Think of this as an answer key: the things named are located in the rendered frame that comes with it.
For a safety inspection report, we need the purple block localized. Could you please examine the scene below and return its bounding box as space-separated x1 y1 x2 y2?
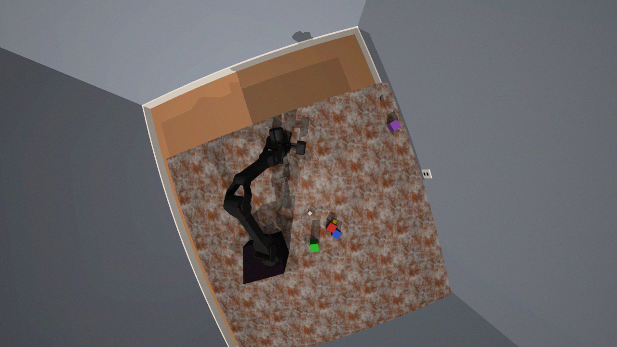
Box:
387 120 401 132

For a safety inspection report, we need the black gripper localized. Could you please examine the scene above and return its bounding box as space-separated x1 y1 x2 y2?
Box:
266 136 306 155

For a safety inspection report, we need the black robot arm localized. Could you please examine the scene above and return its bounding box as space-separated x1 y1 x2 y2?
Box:
223 127 292 269

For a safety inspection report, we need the red block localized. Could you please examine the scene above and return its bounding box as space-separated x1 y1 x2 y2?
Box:
326 221 337 233

